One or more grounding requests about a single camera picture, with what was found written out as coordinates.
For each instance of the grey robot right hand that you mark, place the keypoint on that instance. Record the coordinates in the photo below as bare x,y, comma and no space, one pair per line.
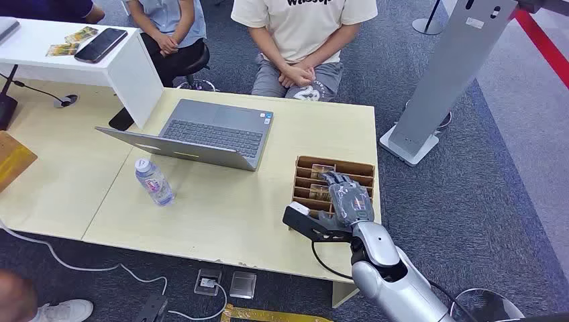
351,202

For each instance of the person's right hand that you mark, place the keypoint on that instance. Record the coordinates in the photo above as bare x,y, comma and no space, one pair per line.
286,80
163,48

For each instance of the person's left hand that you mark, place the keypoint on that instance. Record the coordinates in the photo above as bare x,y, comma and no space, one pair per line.
171,41
306,74

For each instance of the person's left forearm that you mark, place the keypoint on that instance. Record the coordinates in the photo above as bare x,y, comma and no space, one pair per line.
331,46
186,20

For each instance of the person's right forearm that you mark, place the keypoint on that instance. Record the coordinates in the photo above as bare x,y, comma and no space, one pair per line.
266,55
142,20

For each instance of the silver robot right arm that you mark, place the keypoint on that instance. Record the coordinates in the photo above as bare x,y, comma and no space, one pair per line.
391,275

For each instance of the person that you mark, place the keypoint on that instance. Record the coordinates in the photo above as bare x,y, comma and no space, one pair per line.
171,22
49,9
13,297
302,31

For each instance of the cardboard card organizer box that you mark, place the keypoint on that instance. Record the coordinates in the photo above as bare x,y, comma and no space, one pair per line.
351,169

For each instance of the black stool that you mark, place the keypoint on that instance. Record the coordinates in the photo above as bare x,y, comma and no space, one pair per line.
195,62

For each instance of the white desk riser shelf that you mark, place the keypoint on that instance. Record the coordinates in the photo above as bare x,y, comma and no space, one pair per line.
133,75

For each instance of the black smartphone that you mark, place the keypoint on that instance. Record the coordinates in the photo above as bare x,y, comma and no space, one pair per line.
101,45

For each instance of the black flat object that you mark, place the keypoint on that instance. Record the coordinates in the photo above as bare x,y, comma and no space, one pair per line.
121,120

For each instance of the grey open laptop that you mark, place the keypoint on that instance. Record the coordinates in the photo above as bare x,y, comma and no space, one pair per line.
213,133

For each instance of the clear plastic water bottle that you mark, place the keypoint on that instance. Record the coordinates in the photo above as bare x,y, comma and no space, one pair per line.
154,183

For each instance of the closed steel floor socket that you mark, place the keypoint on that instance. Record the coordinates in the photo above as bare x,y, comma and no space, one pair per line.
242,285

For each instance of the yellow floor tape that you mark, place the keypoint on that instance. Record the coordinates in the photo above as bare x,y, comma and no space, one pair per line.
266,316

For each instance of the silver kiosk stand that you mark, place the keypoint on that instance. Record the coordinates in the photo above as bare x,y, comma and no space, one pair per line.
449,66

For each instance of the open steel floor socket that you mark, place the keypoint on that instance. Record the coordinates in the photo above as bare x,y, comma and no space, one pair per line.
205,284

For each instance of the black desk stand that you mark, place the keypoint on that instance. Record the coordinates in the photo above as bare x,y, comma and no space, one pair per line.
6,109

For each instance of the round chrome-rimmed stool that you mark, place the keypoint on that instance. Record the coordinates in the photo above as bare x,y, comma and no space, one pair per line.
489,306

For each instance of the brown wooden box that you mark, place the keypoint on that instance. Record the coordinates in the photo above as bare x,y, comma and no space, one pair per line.
13,160

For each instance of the red barrier belt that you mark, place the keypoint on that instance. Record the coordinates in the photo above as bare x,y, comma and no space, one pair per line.
544,46

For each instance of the white shoe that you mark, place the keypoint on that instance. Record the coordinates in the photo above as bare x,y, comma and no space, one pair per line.
66,310

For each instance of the stanchion post with round base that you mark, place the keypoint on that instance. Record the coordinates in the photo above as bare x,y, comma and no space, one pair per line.
427,26

